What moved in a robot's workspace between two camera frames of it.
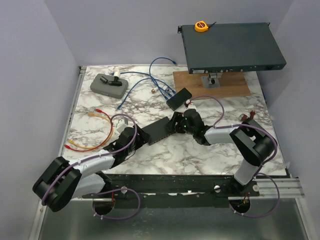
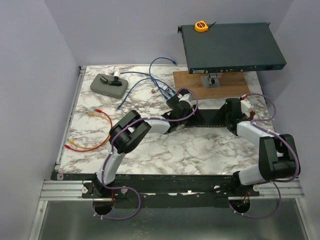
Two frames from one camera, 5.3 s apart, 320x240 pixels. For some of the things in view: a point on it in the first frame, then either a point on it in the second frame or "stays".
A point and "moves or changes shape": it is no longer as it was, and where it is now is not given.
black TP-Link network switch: (159, 130) moves or changes shape
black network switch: (179, 99) stays
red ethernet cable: (105, 141) stays
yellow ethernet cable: (95, 147) stays
